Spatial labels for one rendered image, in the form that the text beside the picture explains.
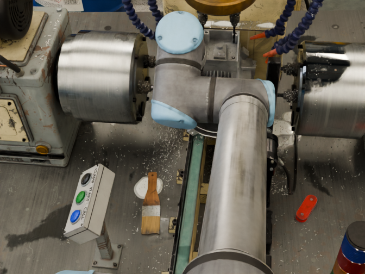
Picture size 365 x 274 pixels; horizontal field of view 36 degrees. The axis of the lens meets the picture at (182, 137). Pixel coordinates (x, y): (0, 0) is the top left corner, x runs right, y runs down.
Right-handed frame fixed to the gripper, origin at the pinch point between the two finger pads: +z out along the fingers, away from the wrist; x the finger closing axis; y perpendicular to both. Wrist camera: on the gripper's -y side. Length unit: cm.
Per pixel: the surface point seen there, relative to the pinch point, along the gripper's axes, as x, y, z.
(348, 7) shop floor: -71, 106, 187
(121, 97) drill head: 17.6, -3.3, -1.5
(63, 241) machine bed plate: 32, -41, 10
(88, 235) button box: 17.9, -38.0, -17.7
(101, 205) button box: 16.5, -31.5, -15.0
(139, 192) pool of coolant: 14.4, -25.6, 18.6
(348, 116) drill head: -38.8, -4.4, -0.3
